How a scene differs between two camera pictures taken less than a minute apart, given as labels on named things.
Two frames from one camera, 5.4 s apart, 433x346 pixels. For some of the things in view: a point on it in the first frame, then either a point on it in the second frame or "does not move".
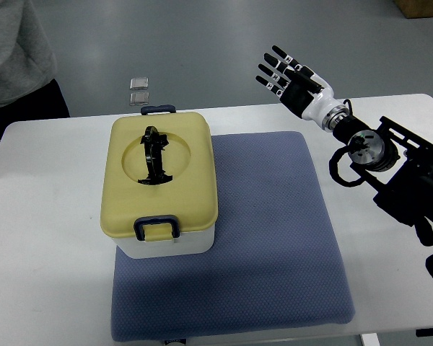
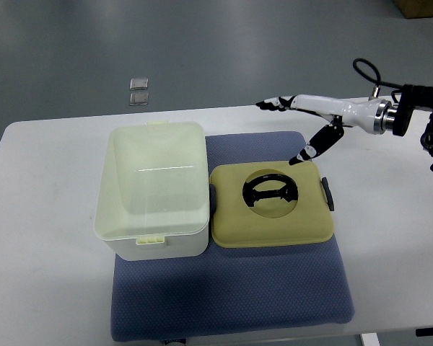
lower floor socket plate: x=138 y=98 does not move
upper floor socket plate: x=138 y=83 does not move
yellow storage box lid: x=157 y=164 -> x=270 y=203
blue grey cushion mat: x=277 y=261 does not move
